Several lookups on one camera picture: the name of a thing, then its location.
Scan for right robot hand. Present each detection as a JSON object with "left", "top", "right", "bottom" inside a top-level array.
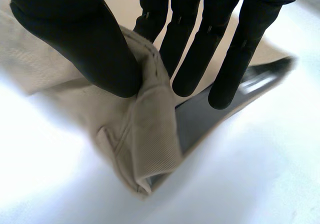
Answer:
[{"left": 0, "top": 0, "right": 310, "bottom": 110}]

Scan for beige shorts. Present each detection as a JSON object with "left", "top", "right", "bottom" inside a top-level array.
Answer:
[{"left": 0, "top": 0, "right": 298, "bottom": 201}]

